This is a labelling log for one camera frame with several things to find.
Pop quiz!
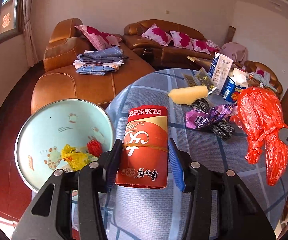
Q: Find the black knitted scrubber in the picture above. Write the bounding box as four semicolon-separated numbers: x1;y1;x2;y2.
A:
190;97;235;140

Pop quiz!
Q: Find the brown leather chaise sofa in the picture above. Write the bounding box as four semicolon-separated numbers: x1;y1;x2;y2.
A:
31;18;157;113

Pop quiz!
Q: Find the blue striped folded sheet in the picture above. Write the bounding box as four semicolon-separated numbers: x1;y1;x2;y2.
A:
76;64;112;76

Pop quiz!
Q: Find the pink floral cloth cover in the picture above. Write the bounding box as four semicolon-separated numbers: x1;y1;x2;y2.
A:
220;42;248;63

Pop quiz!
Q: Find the blue plaid folded sheet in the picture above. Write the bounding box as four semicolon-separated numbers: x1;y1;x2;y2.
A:
77;45;123;64

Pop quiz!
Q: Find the white folded cloth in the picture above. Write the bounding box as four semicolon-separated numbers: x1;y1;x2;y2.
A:
73;57;124;72

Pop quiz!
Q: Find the yellow sponge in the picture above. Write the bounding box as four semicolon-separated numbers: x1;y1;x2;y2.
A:
168;85;209;105

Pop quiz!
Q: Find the pink rolled blanket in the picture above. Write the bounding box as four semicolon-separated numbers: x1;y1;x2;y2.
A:
206;39;221;53

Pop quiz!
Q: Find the purple foil wrapper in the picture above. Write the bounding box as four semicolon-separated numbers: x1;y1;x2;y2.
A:
185;104;238;130

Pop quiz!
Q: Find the beige curtain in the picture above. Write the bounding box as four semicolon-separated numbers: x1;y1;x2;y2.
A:
21;0;49;67

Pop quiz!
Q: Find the brown leather armchair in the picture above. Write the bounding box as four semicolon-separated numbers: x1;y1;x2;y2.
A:
244;60;283;98

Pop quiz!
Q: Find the red wrapper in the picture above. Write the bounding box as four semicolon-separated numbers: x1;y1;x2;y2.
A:
87;140;102;157

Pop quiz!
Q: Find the tall white box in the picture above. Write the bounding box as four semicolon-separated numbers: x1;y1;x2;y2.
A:
208;52;234;95

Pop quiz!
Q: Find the blue tissue box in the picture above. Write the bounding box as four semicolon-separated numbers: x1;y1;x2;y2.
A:
220;67;249;103

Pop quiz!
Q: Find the mint green trash bin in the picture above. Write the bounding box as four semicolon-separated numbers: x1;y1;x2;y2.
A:
14;99;115;200

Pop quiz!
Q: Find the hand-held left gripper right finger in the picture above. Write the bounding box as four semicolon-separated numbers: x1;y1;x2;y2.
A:
168;138;277;240

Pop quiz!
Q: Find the light blue cloth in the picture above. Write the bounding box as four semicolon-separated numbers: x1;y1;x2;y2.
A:
259;71;274;88

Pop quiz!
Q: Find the clear packet with gold pieces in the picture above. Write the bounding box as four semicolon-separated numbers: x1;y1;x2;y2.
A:
183;67;218;97

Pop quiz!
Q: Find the plain red plastic bag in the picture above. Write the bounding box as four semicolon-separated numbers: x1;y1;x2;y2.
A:
230;86;288;187

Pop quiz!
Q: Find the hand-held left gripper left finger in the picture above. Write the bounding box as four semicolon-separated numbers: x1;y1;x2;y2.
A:
11;138;124;240

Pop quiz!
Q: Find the red paper carton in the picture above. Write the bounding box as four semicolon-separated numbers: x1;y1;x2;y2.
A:
115;106;169;188

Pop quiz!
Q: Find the yellow plastic bag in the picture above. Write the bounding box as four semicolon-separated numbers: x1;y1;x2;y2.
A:
60;144;98;172

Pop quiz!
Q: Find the blue plaid tablecloth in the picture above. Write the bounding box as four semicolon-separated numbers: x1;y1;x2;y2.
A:
73;67;288;240

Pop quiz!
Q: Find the paper cutting window decal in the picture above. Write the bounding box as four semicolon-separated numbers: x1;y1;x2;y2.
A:
0;12;12;29

